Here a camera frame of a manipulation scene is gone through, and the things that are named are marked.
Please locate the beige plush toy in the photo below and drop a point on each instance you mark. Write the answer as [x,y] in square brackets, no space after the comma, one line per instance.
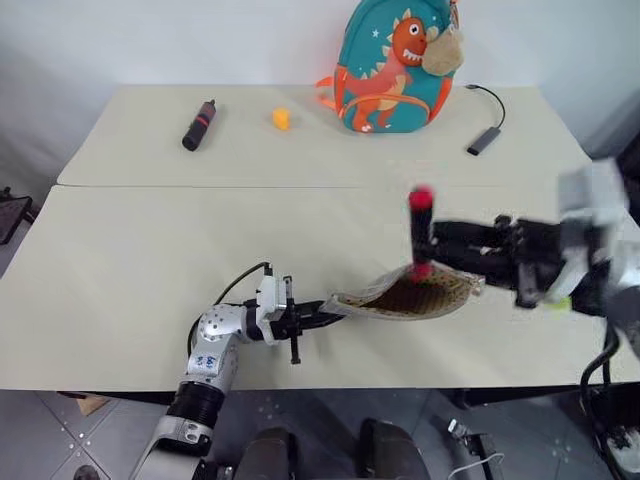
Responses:
[442,52]

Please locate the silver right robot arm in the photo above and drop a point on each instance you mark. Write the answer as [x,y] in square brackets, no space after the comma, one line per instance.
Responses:
[627,295]

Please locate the small yellow object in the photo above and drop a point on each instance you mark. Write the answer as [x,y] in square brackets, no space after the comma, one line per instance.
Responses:
[281,120]

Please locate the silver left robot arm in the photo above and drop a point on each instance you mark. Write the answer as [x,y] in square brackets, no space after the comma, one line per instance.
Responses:
[215,345]

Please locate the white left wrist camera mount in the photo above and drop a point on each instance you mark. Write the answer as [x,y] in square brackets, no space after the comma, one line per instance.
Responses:
[270,300]

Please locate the teal dinosaur backpack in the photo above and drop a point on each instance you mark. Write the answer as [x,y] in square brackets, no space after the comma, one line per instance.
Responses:
[380,100]

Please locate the black marker with red band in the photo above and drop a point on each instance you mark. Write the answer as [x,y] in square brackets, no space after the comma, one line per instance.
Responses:
[200,125]

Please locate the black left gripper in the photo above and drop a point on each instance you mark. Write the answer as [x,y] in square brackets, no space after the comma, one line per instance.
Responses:
[292,320]

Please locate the brown patterned pencil pouch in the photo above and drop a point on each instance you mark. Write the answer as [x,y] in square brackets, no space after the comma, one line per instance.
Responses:
[410,302]

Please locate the black marker with red cap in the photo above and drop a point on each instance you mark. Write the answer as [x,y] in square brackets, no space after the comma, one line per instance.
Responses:
[422,225]

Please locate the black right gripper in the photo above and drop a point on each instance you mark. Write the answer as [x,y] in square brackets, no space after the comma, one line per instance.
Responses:
[537,255]

